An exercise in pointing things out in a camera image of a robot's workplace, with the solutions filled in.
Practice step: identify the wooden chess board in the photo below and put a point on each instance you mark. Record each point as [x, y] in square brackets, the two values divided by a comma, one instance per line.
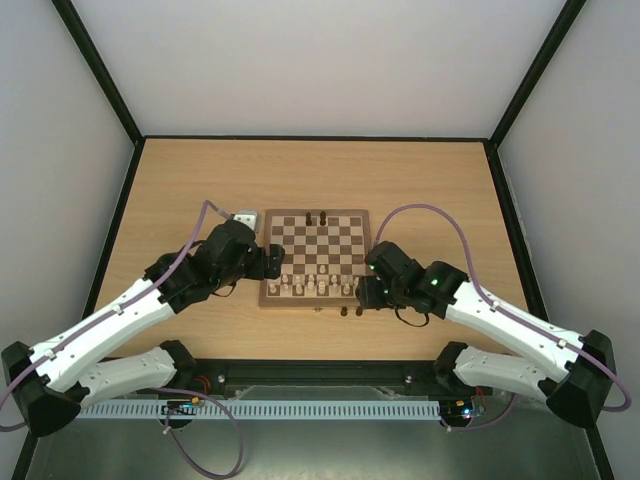
[322, 264]

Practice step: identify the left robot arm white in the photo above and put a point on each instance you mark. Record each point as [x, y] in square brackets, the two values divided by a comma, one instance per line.
[52, 381]

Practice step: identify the black frame post left rear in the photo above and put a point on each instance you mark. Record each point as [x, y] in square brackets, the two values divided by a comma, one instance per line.
[90, 53]

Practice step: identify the black frame post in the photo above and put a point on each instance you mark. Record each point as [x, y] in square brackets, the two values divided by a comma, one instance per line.
[90, 53]
[560, 28]

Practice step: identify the light blue cable duct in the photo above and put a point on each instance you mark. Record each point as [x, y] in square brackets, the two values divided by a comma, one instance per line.
[157, 409]

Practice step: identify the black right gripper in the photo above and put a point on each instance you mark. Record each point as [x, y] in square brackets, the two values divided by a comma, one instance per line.
[368, 292]

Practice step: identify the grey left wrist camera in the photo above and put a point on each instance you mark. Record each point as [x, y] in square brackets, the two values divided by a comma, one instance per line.
[250, 218]

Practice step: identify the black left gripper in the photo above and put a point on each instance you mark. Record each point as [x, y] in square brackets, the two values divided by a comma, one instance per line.
[260, 270]

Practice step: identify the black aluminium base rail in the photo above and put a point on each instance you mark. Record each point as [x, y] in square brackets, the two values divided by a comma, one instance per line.
[408, 377]

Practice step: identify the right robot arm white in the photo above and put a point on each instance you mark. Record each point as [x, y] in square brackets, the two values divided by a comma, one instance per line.
[567, 371]

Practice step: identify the black frame post right rear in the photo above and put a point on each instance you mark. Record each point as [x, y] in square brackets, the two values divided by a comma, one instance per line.
[560, 28]

